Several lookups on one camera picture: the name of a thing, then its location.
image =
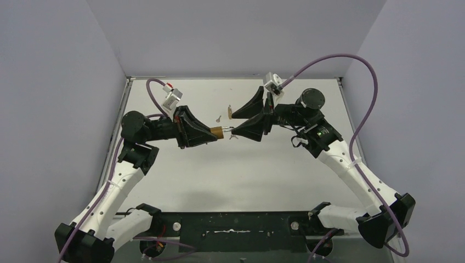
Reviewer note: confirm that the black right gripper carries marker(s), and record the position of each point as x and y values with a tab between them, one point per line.
253	128

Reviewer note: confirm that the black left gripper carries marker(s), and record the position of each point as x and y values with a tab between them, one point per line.
180	127

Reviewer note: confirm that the small brass padlock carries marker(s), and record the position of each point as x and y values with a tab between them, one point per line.
219	131

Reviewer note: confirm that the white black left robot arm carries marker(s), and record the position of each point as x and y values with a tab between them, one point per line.
92	236

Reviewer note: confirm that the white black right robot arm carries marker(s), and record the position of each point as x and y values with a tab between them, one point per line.
384	211

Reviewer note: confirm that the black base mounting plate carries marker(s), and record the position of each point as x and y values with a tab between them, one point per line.
259	231

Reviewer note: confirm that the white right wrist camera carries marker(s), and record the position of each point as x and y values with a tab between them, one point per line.
273	83

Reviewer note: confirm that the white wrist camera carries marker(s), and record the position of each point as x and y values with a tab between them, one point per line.
172	98
273	83

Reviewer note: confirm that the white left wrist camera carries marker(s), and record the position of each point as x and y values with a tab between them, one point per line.
172	98

